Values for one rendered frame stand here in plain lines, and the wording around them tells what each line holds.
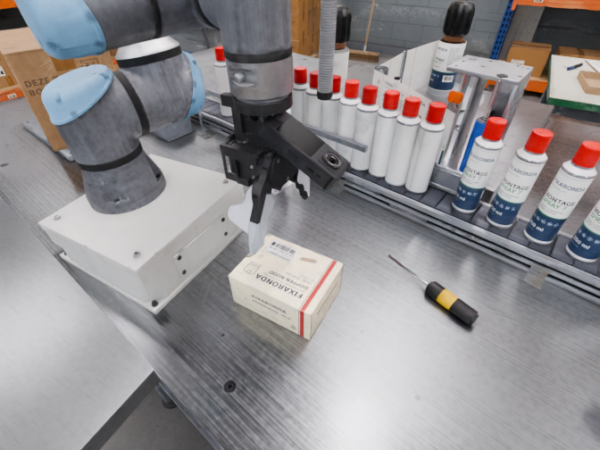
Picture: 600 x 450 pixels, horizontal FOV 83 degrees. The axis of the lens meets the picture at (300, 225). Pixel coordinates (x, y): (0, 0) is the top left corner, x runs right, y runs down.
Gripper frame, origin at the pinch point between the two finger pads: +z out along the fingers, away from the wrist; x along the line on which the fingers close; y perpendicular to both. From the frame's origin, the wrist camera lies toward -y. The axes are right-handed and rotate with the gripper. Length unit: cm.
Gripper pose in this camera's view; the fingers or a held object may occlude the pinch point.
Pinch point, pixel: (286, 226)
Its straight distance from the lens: 52.7
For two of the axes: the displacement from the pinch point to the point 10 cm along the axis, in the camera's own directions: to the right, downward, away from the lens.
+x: -5.0, 5.7, -6.5
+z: 0.2, 7.6, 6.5
